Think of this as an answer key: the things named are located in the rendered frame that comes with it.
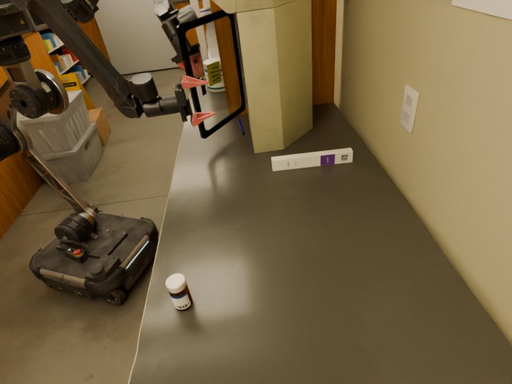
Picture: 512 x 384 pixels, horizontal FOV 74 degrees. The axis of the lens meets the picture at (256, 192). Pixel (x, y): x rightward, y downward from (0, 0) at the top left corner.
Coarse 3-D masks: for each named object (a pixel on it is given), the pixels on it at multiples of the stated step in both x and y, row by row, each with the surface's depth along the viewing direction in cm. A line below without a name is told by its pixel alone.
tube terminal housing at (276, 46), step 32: (256, 0) 96; (288, 0) 101; (256, 32) 101; (288, 32) 106; (256, 64) 107; (288, 64) 111; (256, 96) 113; (288, 96) 117; (256, 128) 119; (288, 128) 123
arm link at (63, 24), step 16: (16, 0) 80; (32, 0) 81; (48, 0) 83; (48, 16) 85; (64, 16) 86; (64, 32) 87; (80, 32) 90; (80, 48) 90; (96, 48) 93; (96, 64) 93; (112, 80) 96; (112, 96) 99; (128, 96) 102
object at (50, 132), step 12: (72, 96) 299; (72, 108) 292; (84, 108) 315; (24, 120) 265; (36, 120) 266; (48, 120) 266; (60, 120) 270; (72, 120) 291; (84, 120) 314; (36, 132) 273; (48, 132) 274; (60, 132) 275; (72, 132) 290; (84, 132) 312; (36, 144) 280; (48, 144) 281; (60, 144) 282; (72, 144) 288
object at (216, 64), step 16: (192, 32) 110; (208, 32) 116; (224, 32) 123; (192, 48) 112; (208, 48) 118; (224, 48) 125; (192, 64) 113; (208, 64) 120; (224, 64) 128; (208, 80) 122; (224, 80) 130; (192, 96) 117; (208, 96) 124; (224, 96) 132; (240, 96) 141; (224, 112) 134; (208, 128) 128
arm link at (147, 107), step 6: (144, 102) 100; (150, 102) 100; (156, 102) 100; (144, 108) 100; (150, 108) 100; (156, 108) 100; (162, 108) 101; (150, 114) 101; (156, 114) 102; (162, 114) 102
